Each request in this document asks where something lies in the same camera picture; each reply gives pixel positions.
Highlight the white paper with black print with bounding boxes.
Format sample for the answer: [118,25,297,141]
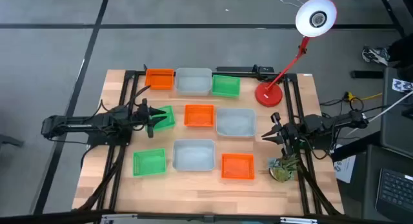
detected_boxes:
[392,77,413,93]

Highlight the black aluminium frame rails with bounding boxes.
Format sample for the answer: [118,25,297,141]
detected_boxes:
[283,73,343,216]
[72,70,146,215]

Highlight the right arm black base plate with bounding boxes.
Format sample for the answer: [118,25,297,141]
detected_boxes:
[288,123,335,151]

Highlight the black cabinet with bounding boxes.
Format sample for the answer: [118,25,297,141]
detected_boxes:
[379,67,413,159]

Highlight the black diagonal stand leg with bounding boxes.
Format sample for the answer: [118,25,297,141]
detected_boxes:
[377,0,407,37]

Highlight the black floor bar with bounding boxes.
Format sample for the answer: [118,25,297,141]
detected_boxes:
[350,70,384,79]

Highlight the grey floor object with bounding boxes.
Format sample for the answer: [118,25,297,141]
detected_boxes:
[0,133,25,148]

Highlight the dark desk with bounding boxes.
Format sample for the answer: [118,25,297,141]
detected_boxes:
[360,144,413,224]

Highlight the thick white cable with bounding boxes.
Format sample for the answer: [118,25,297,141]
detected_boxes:
[347,90,413,137]

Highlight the grey plastic bin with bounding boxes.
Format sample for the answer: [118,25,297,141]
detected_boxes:
[215,107,257,138]
[172,139,216,172]
[174,67,213,97]

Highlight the red desk lamp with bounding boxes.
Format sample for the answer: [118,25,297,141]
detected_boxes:
[254,0,338,108]

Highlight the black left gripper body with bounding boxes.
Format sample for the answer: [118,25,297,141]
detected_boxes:
[134,99,154,139]

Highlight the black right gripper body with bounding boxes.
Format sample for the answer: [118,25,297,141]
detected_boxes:
[271,112,299,157]

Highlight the black aluminium frame crossbar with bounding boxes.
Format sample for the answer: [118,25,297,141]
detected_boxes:
[127,70,297,80]

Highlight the potted succulent plant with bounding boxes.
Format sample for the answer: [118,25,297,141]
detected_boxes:
[267,152,303,183]

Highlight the yellow power cable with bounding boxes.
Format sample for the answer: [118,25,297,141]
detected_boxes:
[343,91,383,102]

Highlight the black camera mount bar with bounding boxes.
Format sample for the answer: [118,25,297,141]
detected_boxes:
[216,65,275,74]

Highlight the orange plastic mesh basket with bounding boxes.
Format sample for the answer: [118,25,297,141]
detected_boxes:
[220,152,256,181]
[183,104,216,128]
[145,68,176,90]

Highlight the white paper sheet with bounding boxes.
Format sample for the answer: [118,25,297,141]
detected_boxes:
[334,154,358,185]

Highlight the black and silver edge bar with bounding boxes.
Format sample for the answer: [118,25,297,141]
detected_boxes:
[0,210,413,224]

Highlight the black keyboard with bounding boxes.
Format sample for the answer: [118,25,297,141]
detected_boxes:
[375,167,413,223]

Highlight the person's shoe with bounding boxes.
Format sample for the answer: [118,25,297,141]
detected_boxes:
[361,45,391,66]

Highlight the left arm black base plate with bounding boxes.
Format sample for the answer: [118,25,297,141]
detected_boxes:
[86,120,132,147]

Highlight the person's leg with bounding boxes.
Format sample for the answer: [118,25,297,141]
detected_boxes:
[387,33,413,73]

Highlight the green plastic mesh basket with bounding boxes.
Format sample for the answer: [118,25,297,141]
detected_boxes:
[132,148,168,178]
[145,105,177,133]
[211,74,241,98]

